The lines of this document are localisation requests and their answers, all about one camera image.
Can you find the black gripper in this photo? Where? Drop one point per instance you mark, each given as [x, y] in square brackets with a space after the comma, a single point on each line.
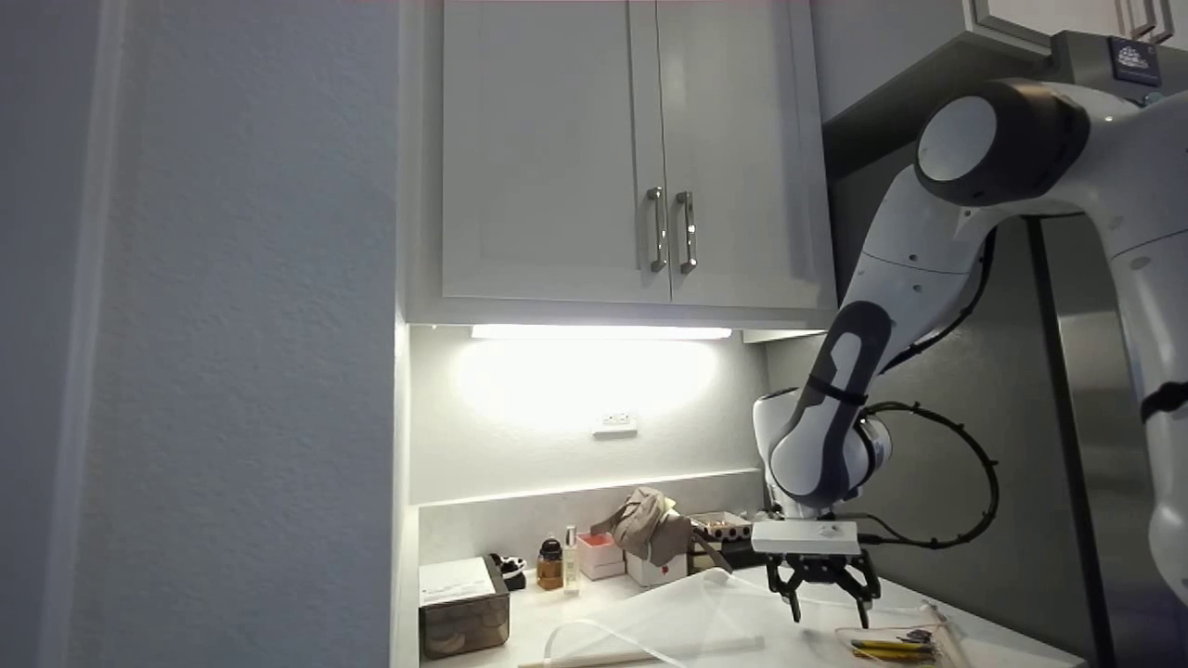
[822, 564]

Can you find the white cabinet door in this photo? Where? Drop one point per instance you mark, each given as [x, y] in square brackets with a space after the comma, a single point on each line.
[531, 150]
[745, 122]

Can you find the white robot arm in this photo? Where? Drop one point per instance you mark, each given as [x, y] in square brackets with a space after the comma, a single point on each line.
[941, 245]

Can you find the small amber bottle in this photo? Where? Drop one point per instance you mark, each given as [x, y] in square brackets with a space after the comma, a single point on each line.
[552, 564]

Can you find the under-cabinet light strip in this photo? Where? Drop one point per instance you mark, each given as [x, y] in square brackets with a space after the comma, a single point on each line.
[598, 331]

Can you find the white kitchen cabinet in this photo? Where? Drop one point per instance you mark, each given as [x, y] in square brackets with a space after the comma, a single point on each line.
[557, 317]

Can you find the yellow black small tool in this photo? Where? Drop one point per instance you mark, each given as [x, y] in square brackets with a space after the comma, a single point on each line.
[889, 644]

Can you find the small white carton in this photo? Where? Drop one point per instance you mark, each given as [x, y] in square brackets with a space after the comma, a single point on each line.
[598, 559]

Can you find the stainless steel refrigerator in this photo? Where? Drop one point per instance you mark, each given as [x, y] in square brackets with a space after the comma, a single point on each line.
[1051, 531]

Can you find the small black object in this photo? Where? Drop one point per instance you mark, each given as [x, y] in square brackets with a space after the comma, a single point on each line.
[505, 571]

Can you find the brown wooden box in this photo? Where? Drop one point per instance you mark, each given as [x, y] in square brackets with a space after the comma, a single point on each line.
[463, 606]

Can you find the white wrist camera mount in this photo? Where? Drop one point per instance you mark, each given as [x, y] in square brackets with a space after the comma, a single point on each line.
[805, 536]

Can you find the white wall outlet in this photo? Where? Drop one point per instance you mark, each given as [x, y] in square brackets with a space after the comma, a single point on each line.
[615, 425]

